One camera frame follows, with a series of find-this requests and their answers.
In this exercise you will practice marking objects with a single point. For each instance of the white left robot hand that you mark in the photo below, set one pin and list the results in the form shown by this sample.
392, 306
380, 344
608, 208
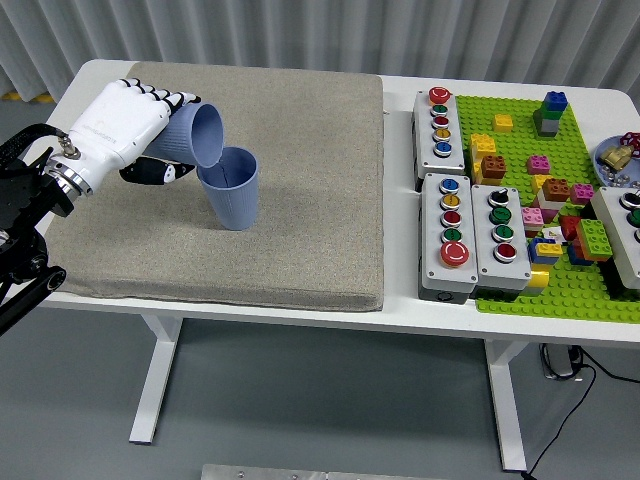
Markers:
117, 125

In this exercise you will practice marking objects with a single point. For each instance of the blue ribbed cup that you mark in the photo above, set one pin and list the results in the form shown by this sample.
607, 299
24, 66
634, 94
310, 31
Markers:
232, 200
207, 132

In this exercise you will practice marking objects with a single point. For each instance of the grey-brown mat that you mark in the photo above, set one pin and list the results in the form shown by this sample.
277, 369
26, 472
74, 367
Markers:
300, 200

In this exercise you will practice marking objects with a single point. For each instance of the white curtain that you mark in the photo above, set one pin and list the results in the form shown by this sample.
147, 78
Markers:
320, 30

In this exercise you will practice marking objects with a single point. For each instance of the white table leg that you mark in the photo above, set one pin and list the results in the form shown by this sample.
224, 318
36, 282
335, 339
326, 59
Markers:
152, 390
507, 410

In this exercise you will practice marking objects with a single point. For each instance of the grey five-button box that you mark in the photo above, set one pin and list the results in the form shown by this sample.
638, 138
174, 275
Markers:
452, 155
431, 240

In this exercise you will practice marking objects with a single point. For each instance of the yellow brick stack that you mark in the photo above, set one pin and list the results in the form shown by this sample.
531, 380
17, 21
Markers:
482, 145

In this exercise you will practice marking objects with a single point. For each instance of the small yellow brick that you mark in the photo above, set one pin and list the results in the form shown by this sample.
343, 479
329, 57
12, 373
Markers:
503, 123

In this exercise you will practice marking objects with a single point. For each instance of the grey button box with selector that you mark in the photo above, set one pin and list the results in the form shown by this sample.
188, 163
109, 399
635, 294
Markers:
487, 250

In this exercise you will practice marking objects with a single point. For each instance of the green brick baseplate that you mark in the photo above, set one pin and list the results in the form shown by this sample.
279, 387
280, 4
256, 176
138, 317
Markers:
520, 150

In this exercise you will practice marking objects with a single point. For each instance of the pink brick on white brick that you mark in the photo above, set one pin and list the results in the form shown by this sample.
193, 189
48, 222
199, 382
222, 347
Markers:
531, 219

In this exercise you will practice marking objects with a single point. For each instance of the blue green grey brick tower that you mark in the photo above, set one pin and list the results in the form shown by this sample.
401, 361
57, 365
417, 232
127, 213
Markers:
549, 117

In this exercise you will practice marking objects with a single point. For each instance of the brown brick on white brick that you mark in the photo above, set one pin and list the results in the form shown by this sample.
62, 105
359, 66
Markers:
555, 190

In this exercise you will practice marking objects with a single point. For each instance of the blue and yellow brick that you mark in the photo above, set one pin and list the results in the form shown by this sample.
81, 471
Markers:
544, 251

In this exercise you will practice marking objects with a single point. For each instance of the yellow round brick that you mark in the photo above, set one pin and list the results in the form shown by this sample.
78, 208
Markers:
538, 281

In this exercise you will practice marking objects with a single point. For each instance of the red brick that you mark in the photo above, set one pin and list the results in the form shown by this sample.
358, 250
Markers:
569, 227

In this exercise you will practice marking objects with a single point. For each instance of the blue plate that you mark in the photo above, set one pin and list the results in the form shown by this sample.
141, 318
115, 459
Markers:
602, 150

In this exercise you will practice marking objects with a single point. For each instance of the green topped brick stack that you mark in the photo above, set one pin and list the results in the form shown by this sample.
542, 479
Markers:
595, 237

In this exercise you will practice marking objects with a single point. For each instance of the gold figure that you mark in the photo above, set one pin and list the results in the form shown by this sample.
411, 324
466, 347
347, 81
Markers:
616, 156

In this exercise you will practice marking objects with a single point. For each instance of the grey power adapter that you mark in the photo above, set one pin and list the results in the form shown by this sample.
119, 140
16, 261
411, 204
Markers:
557, 362

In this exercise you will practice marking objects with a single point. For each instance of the white button box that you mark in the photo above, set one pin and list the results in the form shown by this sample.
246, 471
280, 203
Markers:
617, 225

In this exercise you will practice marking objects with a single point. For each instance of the red lattice toy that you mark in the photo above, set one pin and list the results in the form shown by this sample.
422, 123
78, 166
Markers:
634, 140

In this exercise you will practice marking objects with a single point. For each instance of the black brick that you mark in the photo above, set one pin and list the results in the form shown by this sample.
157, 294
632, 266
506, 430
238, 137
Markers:
616, 285

